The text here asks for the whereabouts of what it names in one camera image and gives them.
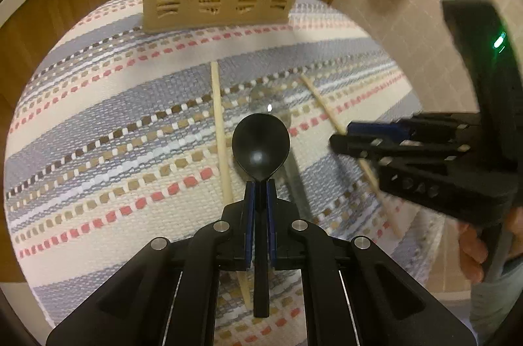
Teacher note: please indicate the black plastic spoon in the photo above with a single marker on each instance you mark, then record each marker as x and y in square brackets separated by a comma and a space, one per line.
[261, 145]

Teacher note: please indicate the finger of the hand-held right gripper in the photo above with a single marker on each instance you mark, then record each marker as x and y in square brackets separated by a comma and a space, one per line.
[376, 128]
[355, 146]

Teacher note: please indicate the metal spoon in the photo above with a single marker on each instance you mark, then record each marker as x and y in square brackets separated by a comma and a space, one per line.
[269, 100]

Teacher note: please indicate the person's right hand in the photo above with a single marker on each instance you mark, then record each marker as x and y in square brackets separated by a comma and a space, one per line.
[472, 248]

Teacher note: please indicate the person's right forearm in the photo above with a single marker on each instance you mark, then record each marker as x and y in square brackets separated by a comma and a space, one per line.
[494, 309]

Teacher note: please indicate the striped woven tablecloth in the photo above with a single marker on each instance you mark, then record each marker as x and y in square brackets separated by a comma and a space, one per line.
[122, 149]

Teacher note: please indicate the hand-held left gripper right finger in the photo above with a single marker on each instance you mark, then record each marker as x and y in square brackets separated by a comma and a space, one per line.
[271, 215]

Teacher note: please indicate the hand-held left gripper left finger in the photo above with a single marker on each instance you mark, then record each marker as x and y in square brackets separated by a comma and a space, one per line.
[250, 215]

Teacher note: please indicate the wooden chopstick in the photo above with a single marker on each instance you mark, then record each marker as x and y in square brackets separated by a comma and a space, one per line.
[322, 105]
[220, 141]

